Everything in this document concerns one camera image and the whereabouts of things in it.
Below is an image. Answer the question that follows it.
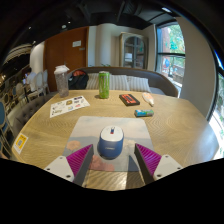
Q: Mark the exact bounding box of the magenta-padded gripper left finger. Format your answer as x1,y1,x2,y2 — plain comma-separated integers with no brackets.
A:
43,143,95,187

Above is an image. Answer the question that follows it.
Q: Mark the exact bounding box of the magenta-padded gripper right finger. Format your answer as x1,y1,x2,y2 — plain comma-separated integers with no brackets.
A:
133,143,184,185

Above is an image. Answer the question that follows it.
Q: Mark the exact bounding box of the blue and white computer mouse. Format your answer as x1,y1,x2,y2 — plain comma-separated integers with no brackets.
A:
97,125,125,160

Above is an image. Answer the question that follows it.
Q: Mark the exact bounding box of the grey printed mouse pad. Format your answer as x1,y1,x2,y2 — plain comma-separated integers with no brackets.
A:
62,115,155,173

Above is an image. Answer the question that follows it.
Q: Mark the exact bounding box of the yellow table sticker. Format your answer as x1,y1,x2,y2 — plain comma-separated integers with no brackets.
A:
13,132,29,155

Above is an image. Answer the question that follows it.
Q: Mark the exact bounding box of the green and blue pack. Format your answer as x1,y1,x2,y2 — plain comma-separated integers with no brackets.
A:
134,108,155,118

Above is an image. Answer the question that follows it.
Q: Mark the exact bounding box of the white printed paper sheet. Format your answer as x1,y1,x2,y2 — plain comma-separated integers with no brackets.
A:
49,95,91,119

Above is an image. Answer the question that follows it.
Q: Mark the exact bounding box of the white orange squeeze bottle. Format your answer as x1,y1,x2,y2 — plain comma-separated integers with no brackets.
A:
141,92,155,108

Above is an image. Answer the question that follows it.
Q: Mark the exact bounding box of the black and orange box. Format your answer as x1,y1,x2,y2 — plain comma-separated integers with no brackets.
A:
118,93,141,107

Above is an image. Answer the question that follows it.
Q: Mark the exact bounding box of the large curved window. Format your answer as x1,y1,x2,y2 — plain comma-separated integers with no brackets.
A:
208,49,224,161

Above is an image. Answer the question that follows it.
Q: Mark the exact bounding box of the clear shaker bottle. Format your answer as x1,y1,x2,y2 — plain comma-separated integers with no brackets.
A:
53,64,71,98

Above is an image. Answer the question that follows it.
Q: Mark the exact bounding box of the grey curved sofa bench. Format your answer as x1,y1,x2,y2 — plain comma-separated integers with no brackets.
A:
11,65,179,138

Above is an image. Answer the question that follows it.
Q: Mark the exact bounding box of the striped cushion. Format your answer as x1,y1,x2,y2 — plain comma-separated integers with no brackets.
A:
109,74,131,92
85,72,101,91
126,75,152,93

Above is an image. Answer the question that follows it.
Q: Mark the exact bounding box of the group of chairs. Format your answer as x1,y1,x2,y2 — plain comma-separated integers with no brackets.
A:
0,69,51,158

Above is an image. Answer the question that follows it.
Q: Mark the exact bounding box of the black backpack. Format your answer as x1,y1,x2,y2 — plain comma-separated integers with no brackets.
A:
68,69,90,90

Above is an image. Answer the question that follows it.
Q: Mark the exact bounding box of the green drink can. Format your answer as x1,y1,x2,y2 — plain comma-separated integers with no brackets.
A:
98,70,111,100

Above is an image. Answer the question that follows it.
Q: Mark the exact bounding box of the person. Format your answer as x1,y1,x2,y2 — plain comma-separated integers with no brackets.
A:
23,68,37,85

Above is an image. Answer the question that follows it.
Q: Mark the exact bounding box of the black-framed window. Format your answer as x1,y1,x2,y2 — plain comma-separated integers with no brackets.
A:
155,22,186,88

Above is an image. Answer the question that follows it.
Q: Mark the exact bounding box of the brown wooden door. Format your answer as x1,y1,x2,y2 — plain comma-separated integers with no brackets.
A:
43,26,90,93

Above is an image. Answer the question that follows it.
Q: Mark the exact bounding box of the glass-door cabinet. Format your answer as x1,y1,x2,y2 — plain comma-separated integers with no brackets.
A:
119,32,149,70

